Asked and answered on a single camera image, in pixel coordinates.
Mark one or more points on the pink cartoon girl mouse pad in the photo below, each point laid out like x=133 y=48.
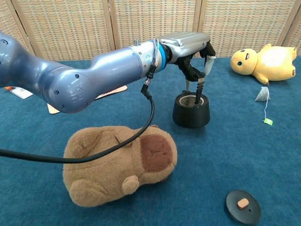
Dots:
x=117 y=90

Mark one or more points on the woven rattan folding screen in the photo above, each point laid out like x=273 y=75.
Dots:
x=70 y=28

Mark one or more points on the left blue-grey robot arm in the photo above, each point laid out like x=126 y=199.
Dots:
x=70 y=80

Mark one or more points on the brown capybara plush toy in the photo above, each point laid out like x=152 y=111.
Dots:
x=105 y=176

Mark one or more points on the blue carpet table cover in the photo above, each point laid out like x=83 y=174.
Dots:
x=223 y=153

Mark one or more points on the grey round disc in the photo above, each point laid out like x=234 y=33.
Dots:
x=247 y=212

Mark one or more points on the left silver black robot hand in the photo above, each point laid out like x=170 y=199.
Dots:
x=188 y=46

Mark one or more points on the white ID badge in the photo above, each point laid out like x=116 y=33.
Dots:
x=23 y=94

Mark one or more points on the yellow plush toy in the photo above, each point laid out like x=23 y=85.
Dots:
x=272 y=63

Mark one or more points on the black teapot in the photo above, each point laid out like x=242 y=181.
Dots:
x=190 y=117

